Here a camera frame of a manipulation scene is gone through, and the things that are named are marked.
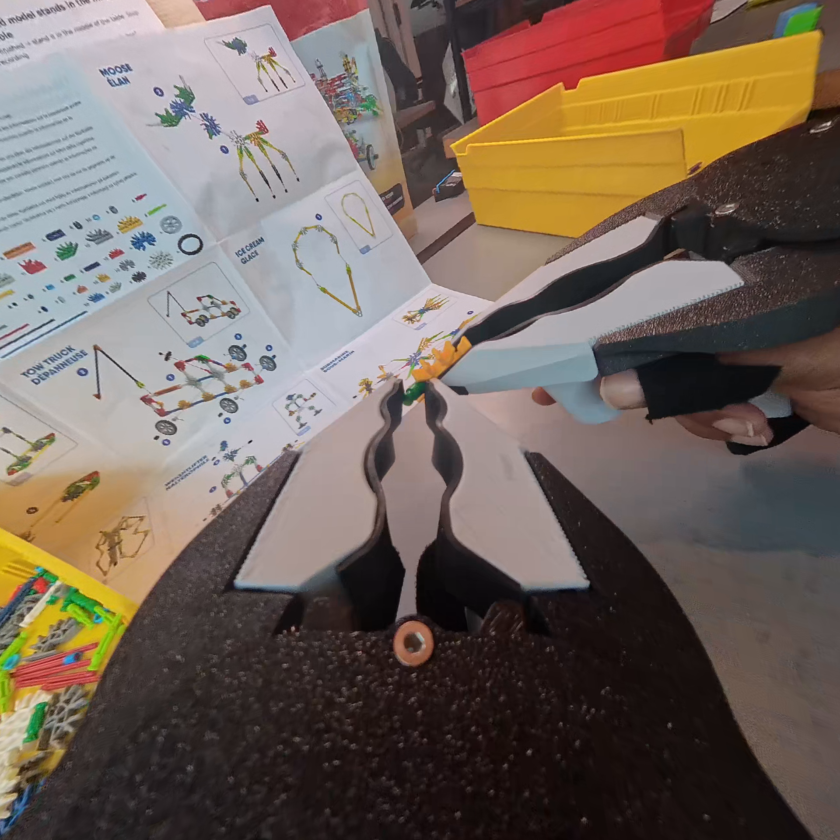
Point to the yellow plastic bin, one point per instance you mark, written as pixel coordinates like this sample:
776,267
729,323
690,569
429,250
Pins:
623,177
19,551

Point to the toy instruction sheet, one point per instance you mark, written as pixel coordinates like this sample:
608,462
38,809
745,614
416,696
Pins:
229,197

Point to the green blue block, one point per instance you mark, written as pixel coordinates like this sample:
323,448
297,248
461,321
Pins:
797,19

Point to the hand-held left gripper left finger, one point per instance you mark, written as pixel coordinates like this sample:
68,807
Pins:
308,525

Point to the black device with blue light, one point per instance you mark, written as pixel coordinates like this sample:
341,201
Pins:
449,190

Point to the toy construction model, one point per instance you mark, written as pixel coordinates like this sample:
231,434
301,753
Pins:
446,358

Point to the pile of toy pieces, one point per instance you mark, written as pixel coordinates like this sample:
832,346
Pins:
52,656

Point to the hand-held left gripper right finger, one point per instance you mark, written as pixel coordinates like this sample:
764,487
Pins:
518,525

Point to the stack of red bins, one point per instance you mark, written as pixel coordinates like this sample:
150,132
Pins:
558,59

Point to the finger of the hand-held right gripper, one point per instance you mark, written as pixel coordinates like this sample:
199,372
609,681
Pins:
525,361
610,246

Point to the grey desk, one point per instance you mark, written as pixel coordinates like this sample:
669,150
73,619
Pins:
689,525

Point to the person's right hand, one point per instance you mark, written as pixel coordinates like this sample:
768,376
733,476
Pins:
814,380

